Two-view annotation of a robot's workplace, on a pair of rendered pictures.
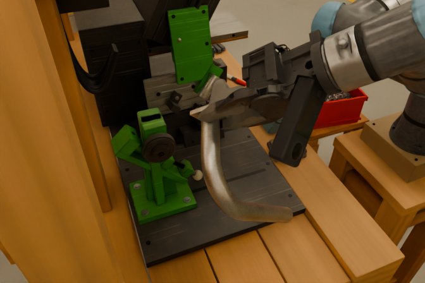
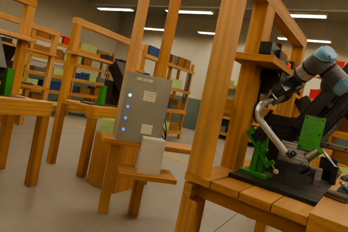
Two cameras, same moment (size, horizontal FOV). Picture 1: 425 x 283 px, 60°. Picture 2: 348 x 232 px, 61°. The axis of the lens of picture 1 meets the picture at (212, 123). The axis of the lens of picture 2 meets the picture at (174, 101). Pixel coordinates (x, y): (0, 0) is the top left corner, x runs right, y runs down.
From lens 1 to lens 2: 1.23 m
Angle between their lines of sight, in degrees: 64
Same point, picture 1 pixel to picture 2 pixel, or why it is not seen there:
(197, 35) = (315, 129)
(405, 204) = not seen: outside the picture
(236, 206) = (259, 115)
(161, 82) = (290, 145)
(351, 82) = (299, 72)
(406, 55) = (309, 60)
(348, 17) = not seen: hidden behind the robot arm
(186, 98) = (299, 159)
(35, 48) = (231, 36)
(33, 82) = (228, 41)
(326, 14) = not seen: hidden behind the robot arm
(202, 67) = (312, 145)
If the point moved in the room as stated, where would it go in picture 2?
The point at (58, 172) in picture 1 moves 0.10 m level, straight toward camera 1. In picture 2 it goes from (222, 61) to (216, 57)
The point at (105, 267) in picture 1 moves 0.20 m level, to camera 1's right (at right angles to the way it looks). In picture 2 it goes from (216, 98) to (249, 104)
